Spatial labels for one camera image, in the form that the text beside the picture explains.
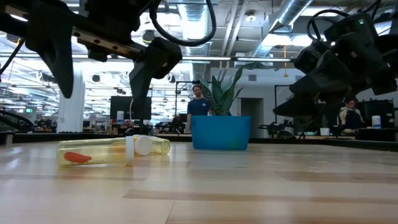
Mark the black monitor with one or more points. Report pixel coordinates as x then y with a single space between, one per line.
121 107

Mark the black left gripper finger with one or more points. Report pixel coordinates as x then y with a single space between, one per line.
53 46
158 59

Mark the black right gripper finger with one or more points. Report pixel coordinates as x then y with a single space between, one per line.
308 104
323 84

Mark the black aluminium table frame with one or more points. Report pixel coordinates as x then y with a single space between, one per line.
46 137

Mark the person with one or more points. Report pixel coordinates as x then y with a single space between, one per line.
198 105
349 116

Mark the long ceiling light strip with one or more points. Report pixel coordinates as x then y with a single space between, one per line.
264 59
81 56

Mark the black slanted frame strut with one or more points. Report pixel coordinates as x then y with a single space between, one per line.
18 116

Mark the white pillar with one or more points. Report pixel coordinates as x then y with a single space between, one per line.
77 109

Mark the white canister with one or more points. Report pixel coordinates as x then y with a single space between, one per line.
376 122
120 117

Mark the large yellow pill bottle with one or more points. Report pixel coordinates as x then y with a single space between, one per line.
93 152

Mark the white cup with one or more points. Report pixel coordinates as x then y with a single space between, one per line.
324 131

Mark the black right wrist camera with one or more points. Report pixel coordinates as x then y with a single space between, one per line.
311 57

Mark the orange pill bottle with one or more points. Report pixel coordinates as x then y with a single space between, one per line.
143 145

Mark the green snake plant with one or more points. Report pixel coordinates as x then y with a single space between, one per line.
224 93

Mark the silver ceiling duct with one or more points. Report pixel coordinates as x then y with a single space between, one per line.
289 12

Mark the green exit sign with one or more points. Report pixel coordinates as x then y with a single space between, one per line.
29 110

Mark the blue plastic basket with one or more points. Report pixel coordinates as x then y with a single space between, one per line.
220 132

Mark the black monitor bank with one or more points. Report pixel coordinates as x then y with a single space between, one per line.
379 112

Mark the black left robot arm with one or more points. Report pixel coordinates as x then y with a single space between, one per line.
15 29

